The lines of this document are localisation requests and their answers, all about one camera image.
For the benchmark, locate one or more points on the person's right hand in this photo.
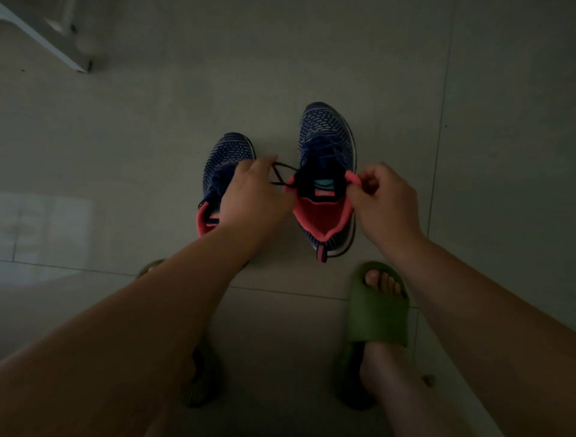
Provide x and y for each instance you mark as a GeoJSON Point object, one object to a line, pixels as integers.
{"type": "Point", "coordinates": [389, 207]}

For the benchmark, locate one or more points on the person's left hand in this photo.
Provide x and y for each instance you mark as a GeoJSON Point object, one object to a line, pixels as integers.
{"type": "Point", "coordinates": [252, 202]}

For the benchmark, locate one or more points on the blue knit sneaker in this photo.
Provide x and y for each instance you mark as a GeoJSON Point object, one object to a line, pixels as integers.
{"type": "Point", "coordinates": [326, 130]}
{"type": "Point", "coordinates": [225, 153]}

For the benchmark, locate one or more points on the person's right forearm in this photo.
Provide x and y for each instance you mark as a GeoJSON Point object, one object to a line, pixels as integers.
{"type": "Point", "coordinates": [504, 337]}

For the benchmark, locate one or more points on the person's left forearm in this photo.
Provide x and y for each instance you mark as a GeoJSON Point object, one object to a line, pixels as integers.
{"type": "Point", "coordinates": [103, 351]}

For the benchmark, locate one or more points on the person's right leg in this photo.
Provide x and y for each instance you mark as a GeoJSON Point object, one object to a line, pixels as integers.
{"type": "Point", "coordinates": [396, 382]}

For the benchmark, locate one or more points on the person's leg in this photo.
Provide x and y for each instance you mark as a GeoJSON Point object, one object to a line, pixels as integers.
{"type": "Point", "coordinates": [396, 382]}
{"type": "Point", "coordinates": [171, 414]}

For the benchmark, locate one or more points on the person's left leg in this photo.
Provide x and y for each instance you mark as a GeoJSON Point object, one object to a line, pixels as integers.
{"type": "Point", "coordinates": [171, 414]}

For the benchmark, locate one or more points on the green foam slipper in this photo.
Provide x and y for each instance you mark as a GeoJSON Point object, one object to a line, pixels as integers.
{"type": "Point", "coordinates": [202, 387]}
{"type": "Point", "coordinates": [378, 315]}

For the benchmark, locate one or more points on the white metal shoe rack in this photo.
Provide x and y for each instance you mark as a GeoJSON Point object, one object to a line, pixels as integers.
{"type": "Point", "coordinates": [45, 31]}

